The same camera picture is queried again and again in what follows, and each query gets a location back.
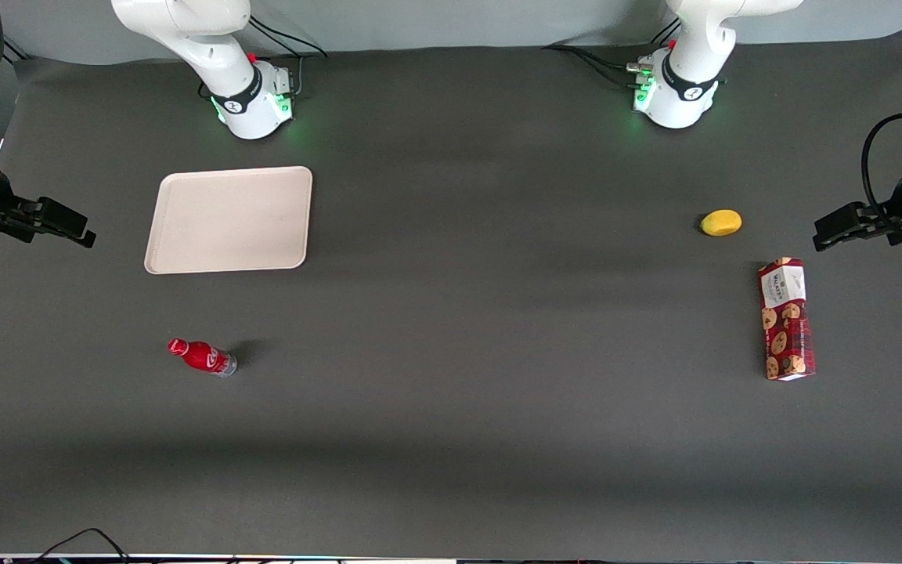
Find yellow lemon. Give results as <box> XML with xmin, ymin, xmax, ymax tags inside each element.
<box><xmin>700</xmin><ymin>209</ymin><xmax>743</xmax><ymax>237</ymax></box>

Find red tartan cookie box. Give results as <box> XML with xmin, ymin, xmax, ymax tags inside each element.
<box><xmin>757</xmin><ymin>257</ymin><xmax>817</xmax><ymax>382</ymax></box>

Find black right arm base cable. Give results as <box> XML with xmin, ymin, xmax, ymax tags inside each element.
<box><xmin>199</xmin><ymin>16</ymin><xmax>329</xmax><ymax>99</ymax></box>

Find red coke bottle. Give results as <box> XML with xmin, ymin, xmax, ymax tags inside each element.
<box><xmin>168</xmin><ymin>338</ymin><xmax>238</xmax><ymax>379</ymax></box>

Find black cable at table edge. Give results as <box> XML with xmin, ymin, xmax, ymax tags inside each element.
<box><xmin>27</xmin><ymin>527</ymin><xmax>132</xmax><ymax>564</ymax></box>

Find beige plastic tray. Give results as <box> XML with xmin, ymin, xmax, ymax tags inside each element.
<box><xmin>143</xmin><ymin>165</ymin><xmax>314</xmax><ymax>276</ymax></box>

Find black arm base cable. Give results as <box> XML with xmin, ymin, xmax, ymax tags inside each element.
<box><xmin>199</xmin><ymin>16</ymin><xmax>329</xmax><ymax>99</ymax></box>
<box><xmin>541</xmin><ymin>19</ymin><xmax>683</xmax><ymax>89</ymax></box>

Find black left arm base cable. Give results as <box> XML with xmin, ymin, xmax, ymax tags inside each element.
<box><xmin>541</xmin><ymin>19</ymin><xmax>683</xmax><ymax>89</ymax></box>

